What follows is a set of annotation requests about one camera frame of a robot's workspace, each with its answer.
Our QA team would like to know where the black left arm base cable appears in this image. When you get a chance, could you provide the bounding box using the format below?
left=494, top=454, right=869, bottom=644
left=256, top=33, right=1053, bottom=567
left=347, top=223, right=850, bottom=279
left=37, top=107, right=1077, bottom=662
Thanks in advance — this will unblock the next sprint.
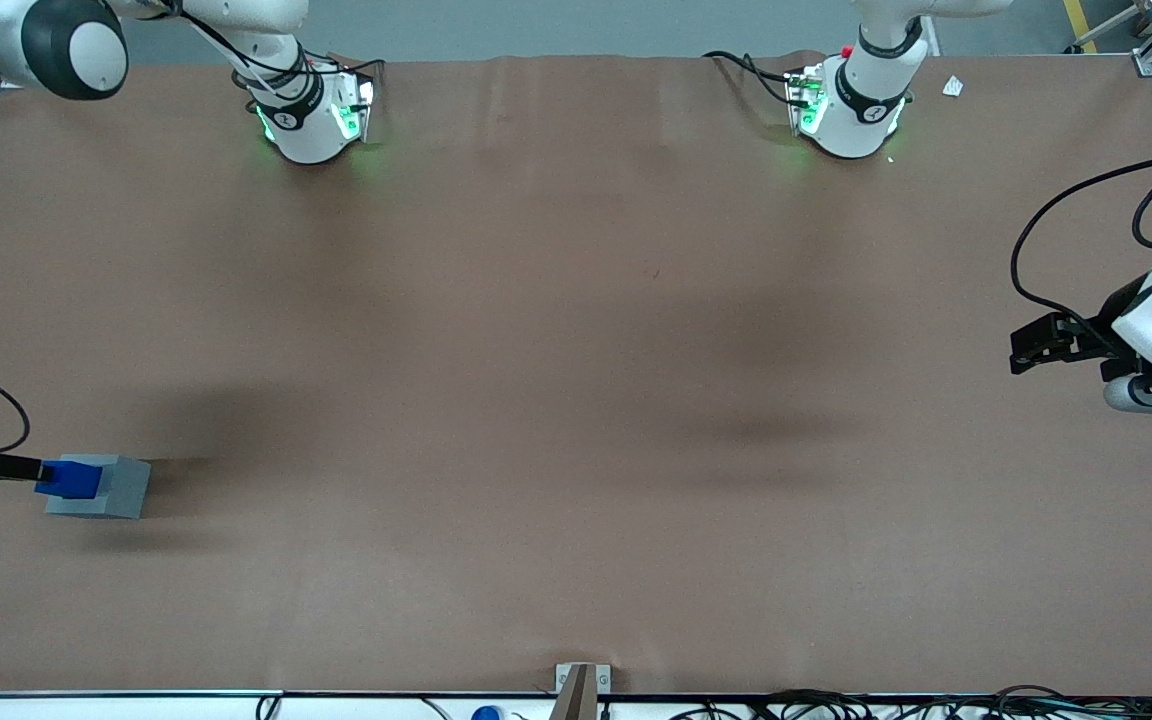
left=702, top=49, right=809, bottom=107

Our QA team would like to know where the metal bracket with wooden post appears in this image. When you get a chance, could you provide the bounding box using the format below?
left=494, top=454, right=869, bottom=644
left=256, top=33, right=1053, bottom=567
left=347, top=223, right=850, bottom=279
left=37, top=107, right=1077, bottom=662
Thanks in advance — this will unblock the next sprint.
left=548, top=662, right=613, bottom=720

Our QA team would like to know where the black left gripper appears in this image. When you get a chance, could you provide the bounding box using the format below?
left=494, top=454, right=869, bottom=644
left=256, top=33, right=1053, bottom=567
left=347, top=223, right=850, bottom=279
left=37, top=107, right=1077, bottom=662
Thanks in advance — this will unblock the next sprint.
left=1010, top=272, right=1149, bottom=379

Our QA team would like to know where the blue square plastic part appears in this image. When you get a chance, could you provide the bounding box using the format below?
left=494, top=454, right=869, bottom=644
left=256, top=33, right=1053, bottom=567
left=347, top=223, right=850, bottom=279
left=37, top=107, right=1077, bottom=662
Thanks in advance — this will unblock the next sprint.
left=35, top=457, right=105, bottom=500

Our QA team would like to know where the brown table cover mat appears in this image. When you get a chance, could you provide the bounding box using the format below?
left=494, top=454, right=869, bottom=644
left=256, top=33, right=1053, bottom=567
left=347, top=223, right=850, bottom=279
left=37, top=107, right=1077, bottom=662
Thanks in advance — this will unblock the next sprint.
left=0, top=52, right=1152, bottom=697

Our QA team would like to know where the black right arm base cable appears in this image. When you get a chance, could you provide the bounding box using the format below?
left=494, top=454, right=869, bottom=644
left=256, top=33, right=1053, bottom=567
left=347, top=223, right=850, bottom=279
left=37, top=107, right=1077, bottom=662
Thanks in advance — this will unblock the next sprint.
left=181, top=8, right=387, bottom=113

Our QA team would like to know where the black cable bundle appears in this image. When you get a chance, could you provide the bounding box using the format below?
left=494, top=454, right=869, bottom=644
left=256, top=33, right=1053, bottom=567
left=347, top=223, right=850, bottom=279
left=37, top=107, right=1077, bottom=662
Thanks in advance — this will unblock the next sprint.
left=671, top=685, right=1152, bottom=720

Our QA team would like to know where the gray square base block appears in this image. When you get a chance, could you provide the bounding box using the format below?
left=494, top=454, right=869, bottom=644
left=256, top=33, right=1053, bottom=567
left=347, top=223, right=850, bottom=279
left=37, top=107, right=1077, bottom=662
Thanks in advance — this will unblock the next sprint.
left=44, top=455, right=152, bottom=520

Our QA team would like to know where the aluminium profile frame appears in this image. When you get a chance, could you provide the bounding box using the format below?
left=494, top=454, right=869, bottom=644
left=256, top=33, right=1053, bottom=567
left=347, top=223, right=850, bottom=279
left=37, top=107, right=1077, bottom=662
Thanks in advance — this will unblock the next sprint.
left=1071, top=0, right=1152, bottom=77

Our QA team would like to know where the black arm base cable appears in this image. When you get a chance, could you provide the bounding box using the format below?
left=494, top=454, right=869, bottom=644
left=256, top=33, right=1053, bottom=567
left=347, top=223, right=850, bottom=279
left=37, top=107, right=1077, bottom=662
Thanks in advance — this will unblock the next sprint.
left=702, top=49, right=809, bottom=107
left=181, top=8, right=387, bottom=113

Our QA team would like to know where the long black wrist cable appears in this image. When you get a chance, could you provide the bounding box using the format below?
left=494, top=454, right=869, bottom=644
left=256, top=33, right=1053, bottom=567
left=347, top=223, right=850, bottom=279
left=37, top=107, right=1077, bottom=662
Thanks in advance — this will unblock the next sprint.
left=1010, top=154, right=1152, bottom=336

